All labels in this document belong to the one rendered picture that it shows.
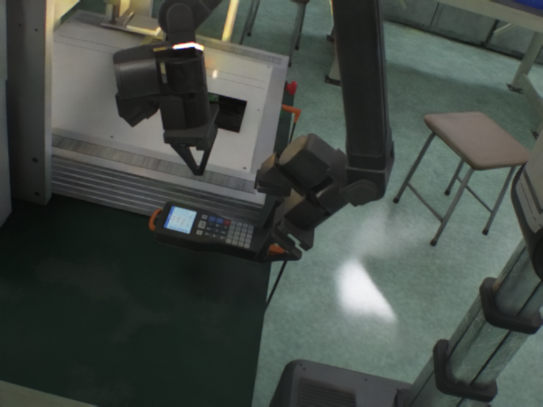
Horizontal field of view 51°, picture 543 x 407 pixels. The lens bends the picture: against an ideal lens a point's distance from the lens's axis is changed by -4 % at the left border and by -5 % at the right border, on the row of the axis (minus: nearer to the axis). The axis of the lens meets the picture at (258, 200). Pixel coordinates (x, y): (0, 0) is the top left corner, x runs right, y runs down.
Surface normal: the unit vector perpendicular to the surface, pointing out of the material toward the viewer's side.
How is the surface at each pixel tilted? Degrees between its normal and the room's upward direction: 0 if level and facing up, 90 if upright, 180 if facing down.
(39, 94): 90
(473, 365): 90
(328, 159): 31
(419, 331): 0
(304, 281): 0
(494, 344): 90
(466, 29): 90
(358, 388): 0
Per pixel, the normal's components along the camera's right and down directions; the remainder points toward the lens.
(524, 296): -0.14, 0.59
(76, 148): 0.21, -0.77
